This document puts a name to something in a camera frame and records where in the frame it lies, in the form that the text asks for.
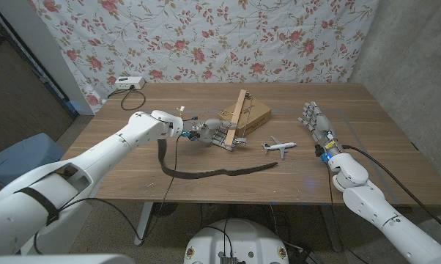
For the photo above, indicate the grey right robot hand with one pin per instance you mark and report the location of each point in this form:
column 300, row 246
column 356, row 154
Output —
column 319, row 124

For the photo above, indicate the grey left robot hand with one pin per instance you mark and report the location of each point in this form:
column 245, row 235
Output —
column 209, row 130

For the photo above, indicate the wooden hanger with metal clips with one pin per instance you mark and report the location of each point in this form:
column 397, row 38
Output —
column 236, row 117

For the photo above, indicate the dark brown leather belt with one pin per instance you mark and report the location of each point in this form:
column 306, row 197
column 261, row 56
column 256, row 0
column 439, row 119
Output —
column 191, row 175

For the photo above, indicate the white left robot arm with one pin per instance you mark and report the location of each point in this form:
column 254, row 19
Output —
column 96, row 161

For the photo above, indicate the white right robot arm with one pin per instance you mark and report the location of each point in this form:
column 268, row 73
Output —
column 374, row 205

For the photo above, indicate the brown cardboard package box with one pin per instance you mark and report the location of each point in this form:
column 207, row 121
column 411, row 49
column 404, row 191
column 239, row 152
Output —
column 255, row 111

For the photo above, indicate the white toy airplane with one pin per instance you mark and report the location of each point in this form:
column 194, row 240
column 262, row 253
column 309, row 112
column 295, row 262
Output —
column 279, row 146

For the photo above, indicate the floral backdrop cloth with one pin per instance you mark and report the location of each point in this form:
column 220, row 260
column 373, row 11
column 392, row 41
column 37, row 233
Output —
column 206, row 36

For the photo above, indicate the white power strip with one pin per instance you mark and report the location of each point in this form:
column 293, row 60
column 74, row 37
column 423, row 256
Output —
column 129, row 82

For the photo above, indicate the grey table leg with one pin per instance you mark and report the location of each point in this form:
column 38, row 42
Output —
column 332, row 231

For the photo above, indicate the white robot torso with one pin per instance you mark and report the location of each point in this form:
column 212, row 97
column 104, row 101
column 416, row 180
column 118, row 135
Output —
column 239, row 238

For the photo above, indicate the white table leg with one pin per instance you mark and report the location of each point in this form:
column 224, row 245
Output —
column 143, row 223

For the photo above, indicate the white door frame post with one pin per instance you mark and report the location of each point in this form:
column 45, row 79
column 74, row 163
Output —
column 41, row 44

